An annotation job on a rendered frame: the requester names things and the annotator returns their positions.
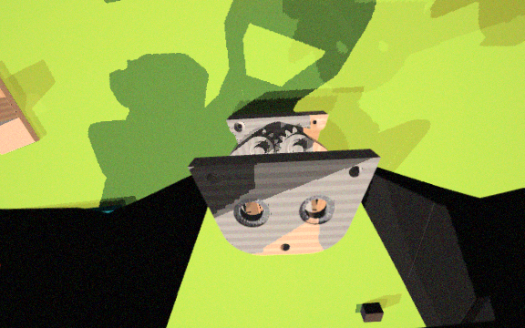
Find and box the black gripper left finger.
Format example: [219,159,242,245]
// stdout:
[0,175,208,328]

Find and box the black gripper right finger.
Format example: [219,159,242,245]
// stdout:
[361,167,525,327]

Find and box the teal rectangular block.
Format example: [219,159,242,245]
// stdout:
[85,204,122,213]

